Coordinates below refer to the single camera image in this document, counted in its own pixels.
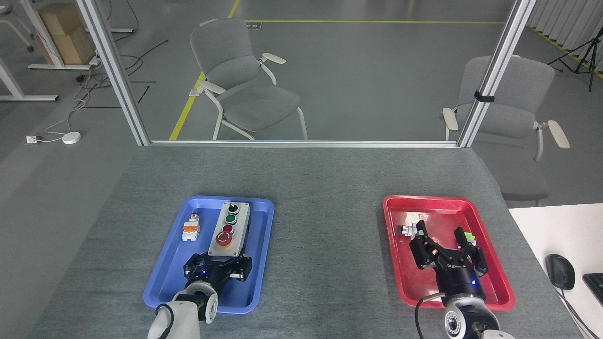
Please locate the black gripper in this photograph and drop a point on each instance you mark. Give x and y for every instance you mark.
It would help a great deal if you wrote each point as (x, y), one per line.
(460, 285)
(209, 274)

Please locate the grey control box with buttons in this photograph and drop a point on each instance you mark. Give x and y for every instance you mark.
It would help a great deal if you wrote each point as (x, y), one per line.
(229, 230)

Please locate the brown cardboard box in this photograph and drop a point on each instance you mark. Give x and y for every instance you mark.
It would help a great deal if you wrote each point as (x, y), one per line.
(66, 35)

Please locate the red plastic tray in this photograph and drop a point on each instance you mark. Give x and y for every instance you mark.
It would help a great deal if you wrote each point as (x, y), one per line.
(490, 278)

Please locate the blue plastic tray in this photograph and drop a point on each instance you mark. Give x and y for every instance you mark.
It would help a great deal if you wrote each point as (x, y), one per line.
(264, 273)

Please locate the white side desk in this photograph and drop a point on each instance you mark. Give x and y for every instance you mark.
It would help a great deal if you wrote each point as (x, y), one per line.
(556, 230)

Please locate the black computer mouse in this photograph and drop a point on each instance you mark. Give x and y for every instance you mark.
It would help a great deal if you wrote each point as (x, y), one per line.
(560, 271)

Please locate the black keyboard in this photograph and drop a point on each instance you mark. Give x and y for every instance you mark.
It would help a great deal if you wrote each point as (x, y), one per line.
(594, 287)

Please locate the silver aluminium crossbar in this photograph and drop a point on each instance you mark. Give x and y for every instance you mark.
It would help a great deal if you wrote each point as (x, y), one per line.
(301, 143)

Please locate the grey chair with white armrests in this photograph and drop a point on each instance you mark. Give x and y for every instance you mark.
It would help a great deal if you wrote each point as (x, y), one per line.
(245, 89)
(511, 108)

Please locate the white round floor device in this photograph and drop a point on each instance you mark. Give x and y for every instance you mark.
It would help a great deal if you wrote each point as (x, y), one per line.
(71, 138)

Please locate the white floor socket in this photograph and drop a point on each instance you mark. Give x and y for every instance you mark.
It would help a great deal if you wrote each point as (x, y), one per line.
(31, 140)

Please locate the black tripod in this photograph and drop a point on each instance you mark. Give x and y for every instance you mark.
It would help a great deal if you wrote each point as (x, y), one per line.
(589, 52)

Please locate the green push button switch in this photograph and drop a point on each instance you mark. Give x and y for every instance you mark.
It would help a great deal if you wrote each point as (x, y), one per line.
(468, 235)

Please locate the red push button switch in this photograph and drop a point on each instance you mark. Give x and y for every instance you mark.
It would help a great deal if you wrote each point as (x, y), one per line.
(191, 228)

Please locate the black push button switch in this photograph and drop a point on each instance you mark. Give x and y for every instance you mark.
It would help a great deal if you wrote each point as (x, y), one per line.
(405, 230)

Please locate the silver aluminium post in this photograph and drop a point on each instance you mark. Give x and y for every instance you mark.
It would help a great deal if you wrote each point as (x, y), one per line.
(494, 70)
(115, 70)

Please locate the white desk frame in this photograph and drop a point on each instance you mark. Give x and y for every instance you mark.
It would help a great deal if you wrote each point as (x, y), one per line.
(28, 97)

